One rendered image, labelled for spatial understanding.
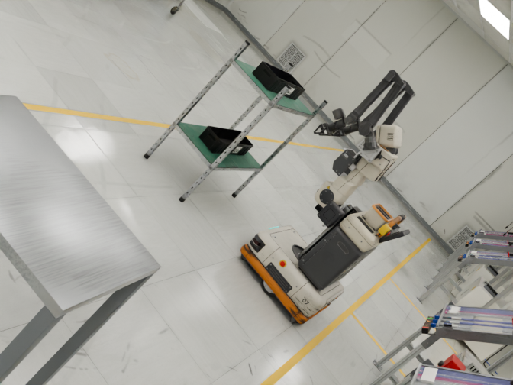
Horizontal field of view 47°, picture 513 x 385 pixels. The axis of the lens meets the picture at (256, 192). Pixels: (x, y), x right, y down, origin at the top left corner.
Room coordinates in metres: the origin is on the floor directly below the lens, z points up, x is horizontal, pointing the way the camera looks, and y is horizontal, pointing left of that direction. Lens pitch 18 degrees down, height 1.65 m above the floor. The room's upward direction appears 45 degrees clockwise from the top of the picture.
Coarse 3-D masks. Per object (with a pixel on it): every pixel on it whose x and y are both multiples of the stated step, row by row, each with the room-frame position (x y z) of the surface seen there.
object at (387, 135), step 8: (376, 128) 3.99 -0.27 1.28; (384, 128) 3.98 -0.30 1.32; (392, 128) 3.97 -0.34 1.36; (400, 128) 4.07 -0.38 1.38; (376, 136) 3.98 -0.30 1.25; (384, 136) 3.97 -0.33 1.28; (392, 136) 3.97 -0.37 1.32; (400, 136) 4.07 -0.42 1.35; (384, 144) 3.96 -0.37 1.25; (392, 144) 3.95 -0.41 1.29; (400, 144) 4.09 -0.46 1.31
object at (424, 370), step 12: (420, 372) 2.70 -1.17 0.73; (432, 372) 2.72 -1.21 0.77; (444, 372) 2.74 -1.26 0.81; (456, 372) 2.76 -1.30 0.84; (444, 384) 2.58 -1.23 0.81; (456, 384) 2.59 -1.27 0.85; (468, 384) 2.61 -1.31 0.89; (480, 384) 2.63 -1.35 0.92; (492, 384) 2.65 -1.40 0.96; (504, 384) 2.67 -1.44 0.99
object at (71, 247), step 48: (0, 96) 1.57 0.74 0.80; (0, 144) 1.38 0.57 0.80; (48, 144) 1.57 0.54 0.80; (0, 192) 1.23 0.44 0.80; (48, 192) 1.38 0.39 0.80; (96, 192) 1.57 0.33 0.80; (0, 240) 1.12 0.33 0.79; (48, 240) 1.23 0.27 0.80; (96, 240) 1.38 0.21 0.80; (48, 288) 1.10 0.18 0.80; (96, 288) 1.23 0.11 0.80
